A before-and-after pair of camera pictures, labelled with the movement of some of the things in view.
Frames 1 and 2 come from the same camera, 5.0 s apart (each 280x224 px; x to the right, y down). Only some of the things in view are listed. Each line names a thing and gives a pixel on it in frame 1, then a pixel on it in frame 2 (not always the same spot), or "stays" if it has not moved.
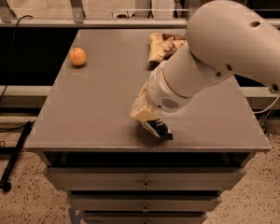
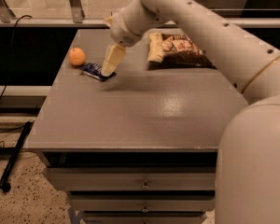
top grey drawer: x=145 y=177 stays
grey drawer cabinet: x=111 y=170 stays
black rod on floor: x=5 y=183 stays
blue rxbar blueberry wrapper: x=159 y=128 to x=94 y=70
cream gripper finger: x=143 y=109 to x=116 y=52
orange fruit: x=77 y=56 stays
